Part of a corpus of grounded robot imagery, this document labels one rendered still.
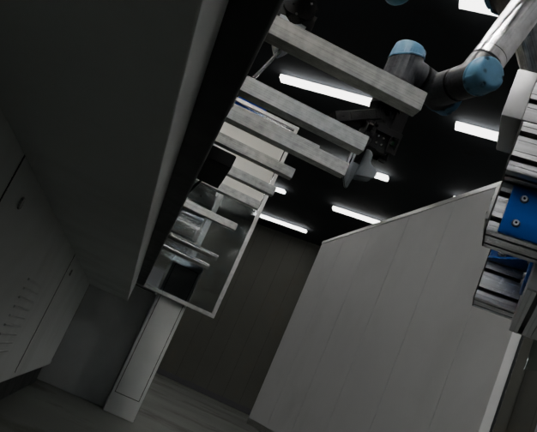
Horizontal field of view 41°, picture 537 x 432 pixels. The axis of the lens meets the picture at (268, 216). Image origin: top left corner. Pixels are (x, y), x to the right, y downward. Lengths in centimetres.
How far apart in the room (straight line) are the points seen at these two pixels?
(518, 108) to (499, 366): 410
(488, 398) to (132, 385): 257
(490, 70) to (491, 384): 387
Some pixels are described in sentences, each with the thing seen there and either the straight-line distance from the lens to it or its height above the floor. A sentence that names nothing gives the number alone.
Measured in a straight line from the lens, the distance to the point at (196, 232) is 370.
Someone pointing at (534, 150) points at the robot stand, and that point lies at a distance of 120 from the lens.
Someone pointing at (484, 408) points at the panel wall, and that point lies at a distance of 520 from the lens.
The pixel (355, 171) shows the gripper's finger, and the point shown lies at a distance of 151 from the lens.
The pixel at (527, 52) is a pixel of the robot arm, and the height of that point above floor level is 135.
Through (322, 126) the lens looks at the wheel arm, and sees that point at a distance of 125.
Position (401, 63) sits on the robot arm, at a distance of 161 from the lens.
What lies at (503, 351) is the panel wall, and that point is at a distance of 526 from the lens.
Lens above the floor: 34
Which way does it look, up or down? 14 degrees up
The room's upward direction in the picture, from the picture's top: 24 degrees clockwise
